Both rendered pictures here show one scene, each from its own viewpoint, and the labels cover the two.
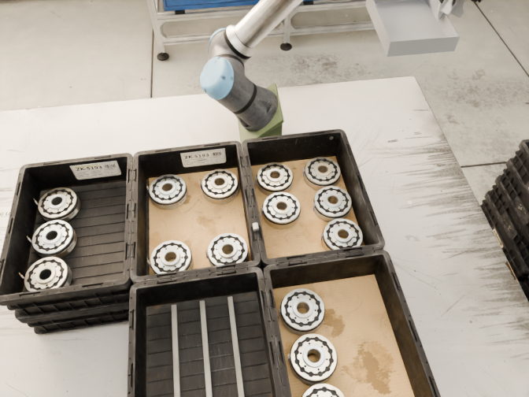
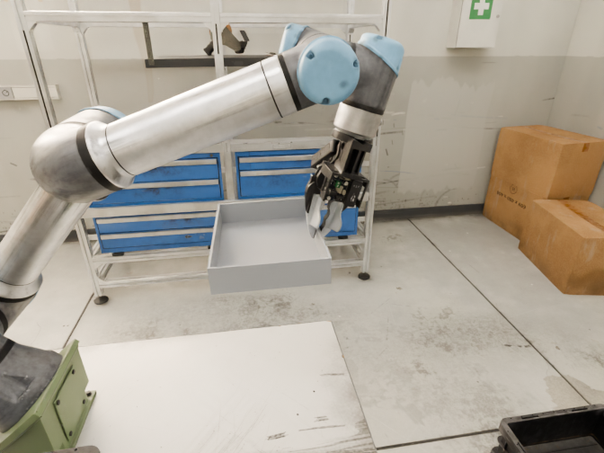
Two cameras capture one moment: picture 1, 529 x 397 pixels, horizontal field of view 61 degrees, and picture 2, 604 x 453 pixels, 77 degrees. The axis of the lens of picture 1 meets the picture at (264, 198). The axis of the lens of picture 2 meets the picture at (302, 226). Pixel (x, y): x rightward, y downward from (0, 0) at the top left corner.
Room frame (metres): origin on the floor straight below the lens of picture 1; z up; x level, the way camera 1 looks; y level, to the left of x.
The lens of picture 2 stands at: (0.57, -0.49, 1.42)
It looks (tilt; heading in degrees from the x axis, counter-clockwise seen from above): 26 degrees down; 358
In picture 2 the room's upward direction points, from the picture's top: straight up
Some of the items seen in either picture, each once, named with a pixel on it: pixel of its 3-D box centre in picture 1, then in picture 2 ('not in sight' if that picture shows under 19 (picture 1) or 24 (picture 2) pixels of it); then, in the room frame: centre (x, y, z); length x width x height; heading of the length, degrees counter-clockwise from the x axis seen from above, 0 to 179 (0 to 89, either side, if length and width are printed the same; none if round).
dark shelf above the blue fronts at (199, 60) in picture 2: not in sight; (267, 61); (2.87, -0.36, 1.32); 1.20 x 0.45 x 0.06; 97
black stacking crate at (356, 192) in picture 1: (305, 202); not in sight; (0.70, -0.11, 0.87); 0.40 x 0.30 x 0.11; 9
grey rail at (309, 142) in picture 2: not in sight; (226, 146); (2.64, -0.14, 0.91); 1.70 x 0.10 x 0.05; 97
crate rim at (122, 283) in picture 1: (71, 220); not in sight; (0.61, 0.48, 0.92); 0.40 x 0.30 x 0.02; 9
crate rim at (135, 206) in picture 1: (192, 205); not in sight; (0.65, 0.18, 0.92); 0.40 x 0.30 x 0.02; 9
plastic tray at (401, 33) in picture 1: (409, 19); (267, 238); (1.23, -0.44, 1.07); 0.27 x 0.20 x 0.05; 6
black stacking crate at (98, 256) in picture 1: (78, 231); not in sight; (0.61, 0.48, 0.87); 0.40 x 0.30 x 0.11; 9
